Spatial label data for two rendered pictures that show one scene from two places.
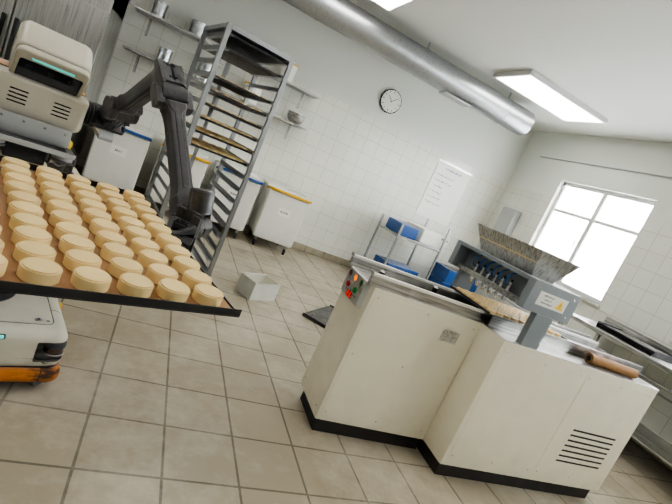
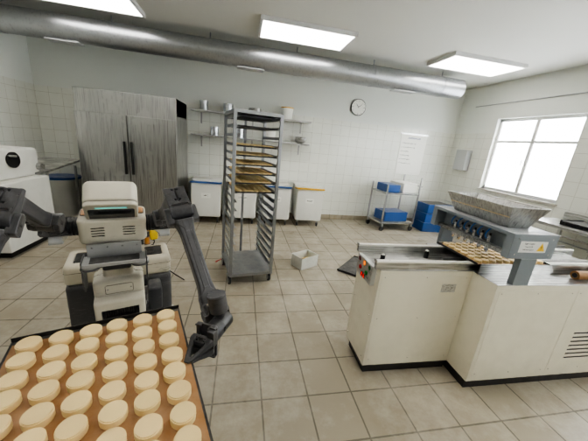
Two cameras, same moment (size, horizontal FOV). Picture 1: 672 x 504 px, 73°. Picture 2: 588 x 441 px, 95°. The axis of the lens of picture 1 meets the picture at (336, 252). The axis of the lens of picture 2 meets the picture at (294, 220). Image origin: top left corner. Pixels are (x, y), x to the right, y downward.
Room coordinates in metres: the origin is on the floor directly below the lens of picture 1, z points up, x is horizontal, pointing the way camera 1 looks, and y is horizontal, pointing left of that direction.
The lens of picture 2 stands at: (0.49, 0.01, 1.57)
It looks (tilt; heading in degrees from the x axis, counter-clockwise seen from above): 16 degrees down; 12
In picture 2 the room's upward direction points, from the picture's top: 6 degrees clockwise
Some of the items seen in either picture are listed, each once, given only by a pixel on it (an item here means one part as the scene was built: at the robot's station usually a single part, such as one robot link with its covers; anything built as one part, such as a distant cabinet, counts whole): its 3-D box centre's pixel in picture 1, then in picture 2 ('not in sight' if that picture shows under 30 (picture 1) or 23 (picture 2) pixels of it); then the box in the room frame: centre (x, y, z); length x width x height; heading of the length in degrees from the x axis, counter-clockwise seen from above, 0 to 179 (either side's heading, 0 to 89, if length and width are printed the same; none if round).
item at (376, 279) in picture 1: (520, 328); (505, 265); (2.55, -1.12, 0.87); 2.01 x 0.03 x 0.07; 113
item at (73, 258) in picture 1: (82, 261); not in sight; (0.65, 0.34, 1.01); 0.05 x 0.05 x 0.02
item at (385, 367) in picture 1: (387, 355); (402, 306); (2.45, -0.50, 0.45); 0.70 x 0.34 x 0.90; 113
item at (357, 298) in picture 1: (355, 286); (366, 268); (2.31, -0.16, 0.77); 0.24 x 0.04 x 0.14; 23
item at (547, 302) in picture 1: (500, 291); (480, 240); (2.64, -0.97, 1.01); 0.72 x 0.33 x 0.34; 23
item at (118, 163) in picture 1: (116, 159); (206, 199); (5.05, 2.67, 0.39); 0.64 x 0.54 x 0.77; 26
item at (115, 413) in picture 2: (104, 228); (113, 414); (0.82, 0.41, 1.01); 0.05 x 0.05 x 0.02
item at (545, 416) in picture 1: (513, 394); (509, 307); (2.82, -1.40, 0.42); 1.28 x 0.72 x 0.84; 113
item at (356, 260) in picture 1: (489, 307); (472, 249); (2.82, -1.01, 0.87); 2.01 x 0.03 x 0.07; 113
